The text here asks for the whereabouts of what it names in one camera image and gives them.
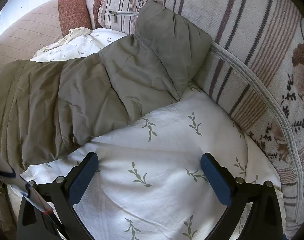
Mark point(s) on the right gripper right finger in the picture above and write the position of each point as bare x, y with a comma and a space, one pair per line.
264, 219

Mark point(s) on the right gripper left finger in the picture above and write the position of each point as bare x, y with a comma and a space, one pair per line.
63, 193

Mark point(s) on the olive quilted hooded jacket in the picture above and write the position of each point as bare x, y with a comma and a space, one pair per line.
50, 109

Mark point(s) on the white leaf-print bed sheet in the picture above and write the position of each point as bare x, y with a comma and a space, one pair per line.
149, 183

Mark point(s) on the large striped floral cushion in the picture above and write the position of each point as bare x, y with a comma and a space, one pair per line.
255, 73

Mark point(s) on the pink bolster with red ends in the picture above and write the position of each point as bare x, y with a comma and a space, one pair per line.
41, 27

